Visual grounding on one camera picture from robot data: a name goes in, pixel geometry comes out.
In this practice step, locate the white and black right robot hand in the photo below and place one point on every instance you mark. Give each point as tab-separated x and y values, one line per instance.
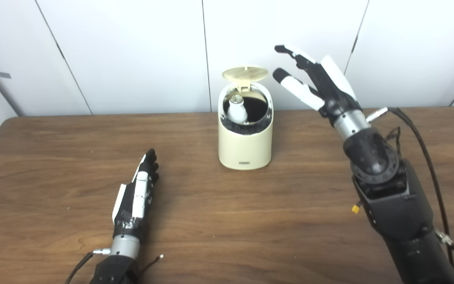
333	90

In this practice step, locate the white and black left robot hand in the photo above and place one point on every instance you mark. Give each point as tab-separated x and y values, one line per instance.
140	193

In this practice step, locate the round cream bin lid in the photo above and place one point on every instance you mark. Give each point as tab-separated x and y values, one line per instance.
244	73

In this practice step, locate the small white plastic bottle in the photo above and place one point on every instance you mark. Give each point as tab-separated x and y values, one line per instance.
237	110

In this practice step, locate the cream-colored bin body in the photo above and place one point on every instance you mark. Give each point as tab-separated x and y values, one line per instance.
244	150

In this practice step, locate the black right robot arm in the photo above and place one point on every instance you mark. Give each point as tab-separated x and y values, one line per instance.
396	213

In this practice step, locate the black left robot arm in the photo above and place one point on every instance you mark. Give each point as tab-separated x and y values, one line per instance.
120	264

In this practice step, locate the black bin liner bag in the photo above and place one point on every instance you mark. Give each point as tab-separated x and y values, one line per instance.
246	129

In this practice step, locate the small yellow tag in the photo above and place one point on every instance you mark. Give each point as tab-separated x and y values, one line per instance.
355	208

